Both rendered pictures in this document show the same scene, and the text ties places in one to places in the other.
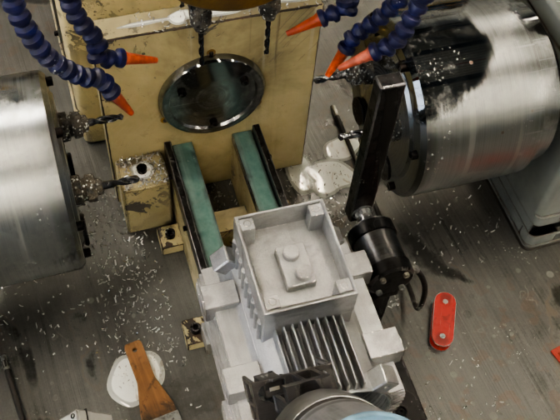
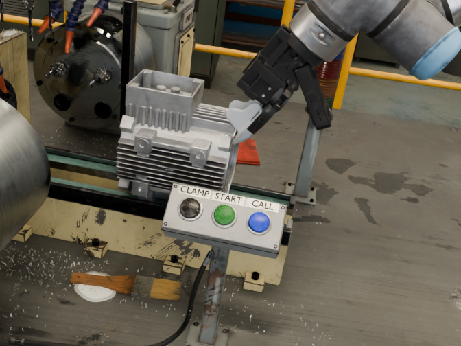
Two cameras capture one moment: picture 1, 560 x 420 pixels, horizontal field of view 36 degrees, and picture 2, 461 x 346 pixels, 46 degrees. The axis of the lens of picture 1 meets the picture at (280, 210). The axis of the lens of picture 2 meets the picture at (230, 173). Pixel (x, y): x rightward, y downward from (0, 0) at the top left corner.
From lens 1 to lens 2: 0.87 m
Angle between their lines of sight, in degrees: 52
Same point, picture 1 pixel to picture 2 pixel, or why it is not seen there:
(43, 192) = (21, 125)
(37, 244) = (35, 167)
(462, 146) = (141, 62)
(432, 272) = not seen: hidden behind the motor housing
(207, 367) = (120, 256)
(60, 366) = (50, 316)
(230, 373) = (195, 145)
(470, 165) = not seen: hidden behind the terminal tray
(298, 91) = (25, 106)
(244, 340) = (178, 141)
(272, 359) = (202, 131)
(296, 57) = (21, 77)
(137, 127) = not seen: outside the picture
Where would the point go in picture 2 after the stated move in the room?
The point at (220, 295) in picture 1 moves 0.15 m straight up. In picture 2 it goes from (147, 132) to (152, 49)
